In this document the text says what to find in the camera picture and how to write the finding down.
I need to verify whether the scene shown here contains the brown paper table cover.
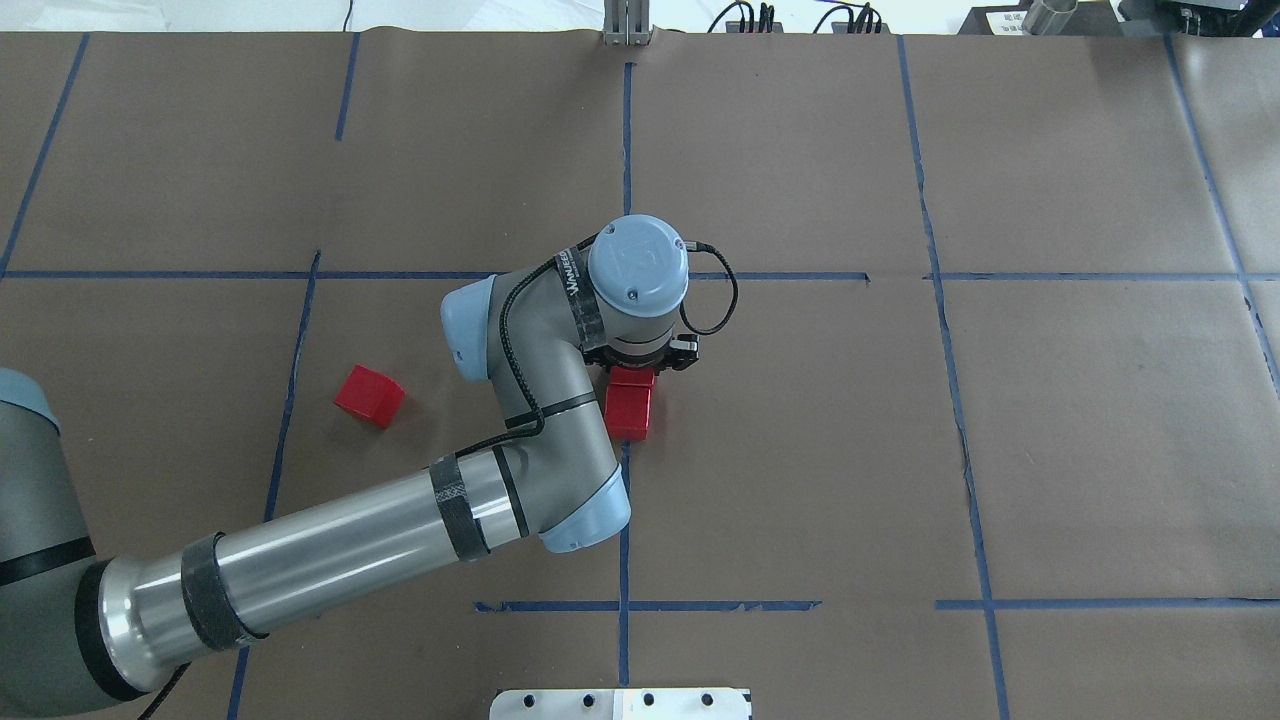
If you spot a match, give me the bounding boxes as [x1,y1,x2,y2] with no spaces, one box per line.
[3,28,1277,719]

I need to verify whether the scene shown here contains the aluminium frame post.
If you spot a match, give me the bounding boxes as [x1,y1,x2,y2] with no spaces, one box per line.
[602,0,653,47]

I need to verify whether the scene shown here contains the red cube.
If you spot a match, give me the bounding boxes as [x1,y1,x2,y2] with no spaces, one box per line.
[609,366,657,389]
[604,384,653,442]
[332,364,406,430]

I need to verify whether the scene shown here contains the white camera post with base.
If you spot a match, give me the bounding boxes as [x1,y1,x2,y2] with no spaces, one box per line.
[488,687,754,719]

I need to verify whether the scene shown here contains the steel cup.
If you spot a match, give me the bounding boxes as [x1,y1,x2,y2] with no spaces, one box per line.
[1021,0,1079,37]

